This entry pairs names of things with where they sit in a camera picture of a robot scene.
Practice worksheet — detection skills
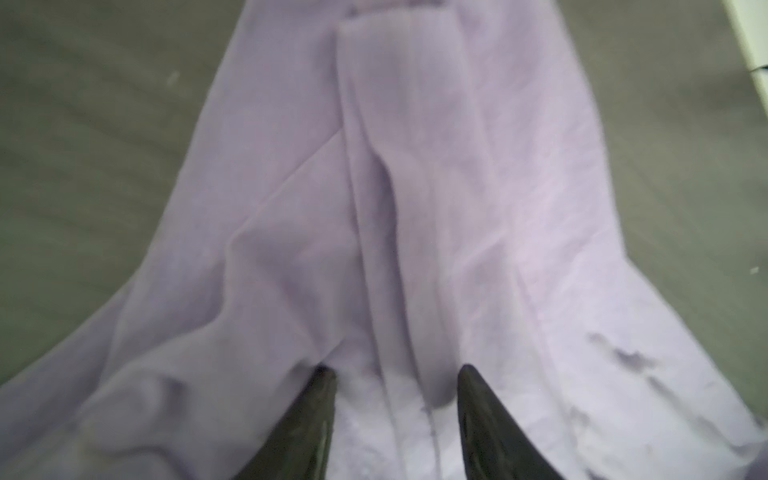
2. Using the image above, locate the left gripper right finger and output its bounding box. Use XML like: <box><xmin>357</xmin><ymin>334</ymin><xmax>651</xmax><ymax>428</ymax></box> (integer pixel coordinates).
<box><xmin>457</xmin><ymin>364</ymin><xmax>562</xmax><ymax>480</ymax></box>

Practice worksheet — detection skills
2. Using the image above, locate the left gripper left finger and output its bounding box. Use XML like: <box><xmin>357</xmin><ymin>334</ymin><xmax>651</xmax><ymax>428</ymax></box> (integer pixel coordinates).
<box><xmin>235</xmin><ymin>366</ymin><xmax>337</xmax><ymax>480</ymax></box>

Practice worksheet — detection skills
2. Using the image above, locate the purple t-shirt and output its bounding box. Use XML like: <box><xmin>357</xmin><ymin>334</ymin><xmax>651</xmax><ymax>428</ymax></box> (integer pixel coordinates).
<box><xmin>1</xmin><ymin>1</ymin><xmax>767</xmax><ymax>479</ymax></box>

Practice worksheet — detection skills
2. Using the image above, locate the white plastic basket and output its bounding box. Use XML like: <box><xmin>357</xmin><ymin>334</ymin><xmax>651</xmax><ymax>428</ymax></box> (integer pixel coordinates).
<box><xmin>724</xmin><ymin>0</ymin><xmax>768</xmax><ymax>111</ymax></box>

